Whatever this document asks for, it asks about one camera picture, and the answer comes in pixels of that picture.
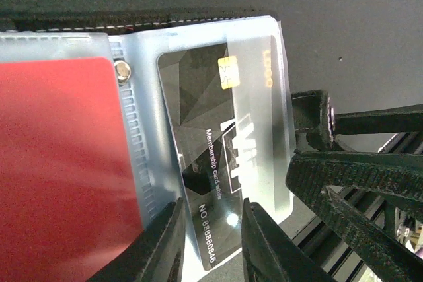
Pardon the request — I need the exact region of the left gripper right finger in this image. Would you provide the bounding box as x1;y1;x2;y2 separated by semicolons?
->
241;198;334;282

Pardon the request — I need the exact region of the black membership card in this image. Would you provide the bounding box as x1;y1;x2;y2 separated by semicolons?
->
158;36;295;270

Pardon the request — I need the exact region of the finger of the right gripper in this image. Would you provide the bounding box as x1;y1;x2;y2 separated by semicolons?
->
334;104;422;135
286;149;423;282

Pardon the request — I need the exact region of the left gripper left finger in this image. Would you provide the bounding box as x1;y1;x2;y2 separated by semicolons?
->
89;197;186;281

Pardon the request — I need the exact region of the black card holder wallet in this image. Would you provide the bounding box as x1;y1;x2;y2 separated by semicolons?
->
0;7;336;250

